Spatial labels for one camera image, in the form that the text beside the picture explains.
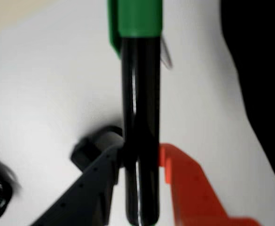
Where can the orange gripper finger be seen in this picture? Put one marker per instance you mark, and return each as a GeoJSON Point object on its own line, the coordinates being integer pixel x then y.
{"type": "Point", "coordinates": [193, 195]}

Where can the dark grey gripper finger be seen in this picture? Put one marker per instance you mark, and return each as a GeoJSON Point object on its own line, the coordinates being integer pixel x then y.
{"type": "Point", "coordinates": [85, 200]}

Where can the green black marker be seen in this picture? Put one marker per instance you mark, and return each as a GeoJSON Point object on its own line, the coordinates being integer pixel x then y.
{"type": "Point", "coordinates": [140, 117]}

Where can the black fabric bag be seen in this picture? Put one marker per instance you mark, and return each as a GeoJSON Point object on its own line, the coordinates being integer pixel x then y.
{"type": "Point", "coordinates": [264, 82]}

